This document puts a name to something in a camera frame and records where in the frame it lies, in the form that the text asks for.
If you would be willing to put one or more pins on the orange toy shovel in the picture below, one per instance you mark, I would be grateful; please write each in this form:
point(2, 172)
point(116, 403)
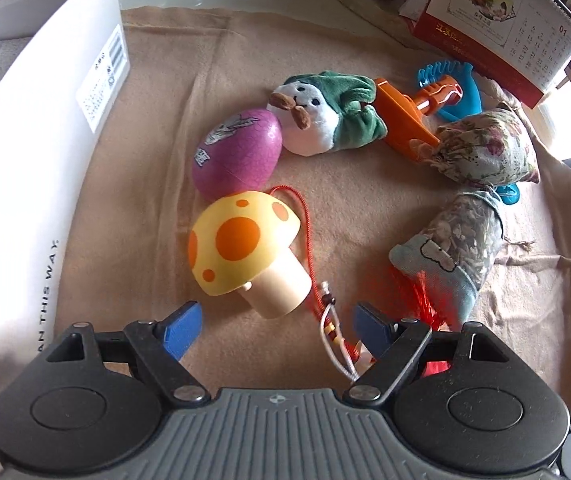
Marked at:
point(405, 120)

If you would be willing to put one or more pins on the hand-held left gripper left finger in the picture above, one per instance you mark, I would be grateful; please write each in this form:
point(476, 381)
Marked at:
point(183, 330)

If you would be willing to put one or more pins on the floral fabric sachet pouch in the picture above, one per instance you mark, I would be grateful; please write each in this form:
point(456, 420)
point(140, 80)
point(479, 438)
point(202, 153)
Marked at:
point(485, 147)

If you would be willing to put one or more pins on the white cardboard box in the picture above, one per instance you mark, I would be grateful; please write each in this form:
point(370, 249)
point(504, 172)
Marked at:
point(25, 160)

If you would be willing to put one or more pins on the white seal plush green hood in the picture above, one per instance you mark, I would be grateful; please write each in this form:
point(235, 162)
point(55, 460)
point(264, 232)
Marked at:
point(315, 115)

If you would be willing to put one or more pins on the desk calendar red base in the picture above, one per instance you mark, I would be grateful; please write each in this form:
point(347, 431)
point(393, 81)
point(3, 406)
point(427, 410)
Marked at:
point(505, 15)

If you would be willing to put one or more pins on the beige cloth mat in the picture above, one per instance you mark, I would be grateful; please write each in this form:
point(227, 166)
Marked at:
point(355, 200)

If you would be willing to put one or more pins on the blue toy rake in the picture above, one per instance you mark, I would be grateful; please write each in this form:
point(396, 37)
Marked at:
point(465, 92)

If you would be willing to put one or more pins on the purple egg toy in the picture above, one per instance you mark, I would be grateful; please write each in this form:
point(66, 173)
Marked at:
point(238, 152)

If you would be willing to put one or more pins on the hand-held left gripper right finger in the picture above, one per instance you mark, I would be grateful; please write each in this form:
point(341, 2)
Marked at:
point(368, 330)

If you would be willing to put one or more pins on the grey-blue fabric sachet pouch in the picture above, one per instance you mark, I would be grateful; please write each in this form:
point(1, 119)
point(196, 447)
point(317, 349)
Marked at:
point(455, 245)

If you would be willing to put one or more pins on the yellow orange-spotted mushroom toy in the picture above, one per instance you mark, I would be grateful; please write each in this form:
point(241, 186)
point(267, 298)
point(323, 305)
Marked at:
point(235, 245)

